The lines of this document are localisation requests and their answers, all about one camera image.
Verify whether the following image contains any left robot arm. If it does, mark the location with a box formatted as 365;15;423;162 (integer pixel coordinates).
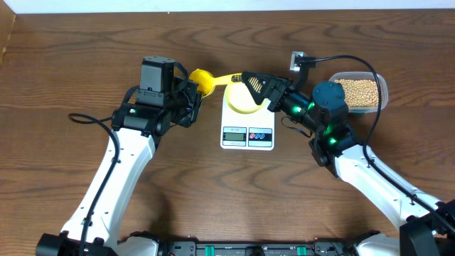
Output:
36;77;204;255

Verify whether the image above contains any pale yellow plastic bowl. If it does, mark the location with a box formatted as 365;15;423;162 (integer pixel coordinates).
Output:
224;82;266;114

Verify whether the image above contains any yellow measuring scoop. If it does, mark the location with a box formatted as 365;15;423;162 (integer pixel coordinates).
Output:
189;69;242;97

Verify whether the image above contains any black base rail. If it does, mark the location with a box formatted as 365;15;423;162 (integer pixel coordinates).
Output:
155;241;356;256

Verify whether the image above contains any cardboard panel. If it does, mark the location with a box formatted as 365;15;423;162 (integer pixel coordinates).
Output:
0;0;16;63

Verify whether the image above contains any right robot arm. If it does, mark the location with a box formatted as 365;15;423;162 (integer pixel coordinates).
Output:
242;72;454;255

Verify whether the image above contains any white digital kitchen scale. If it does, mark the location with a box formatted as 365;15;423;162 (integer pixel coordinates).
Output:
220;96;275;151

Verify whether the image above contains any pile of soybeans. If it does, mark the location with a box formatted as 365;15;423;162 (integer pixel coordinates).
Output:
335;79;379;107

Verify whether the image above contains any clear plastic container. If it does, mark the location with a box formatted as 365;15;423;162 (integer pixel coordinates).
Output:
329;72;389;114

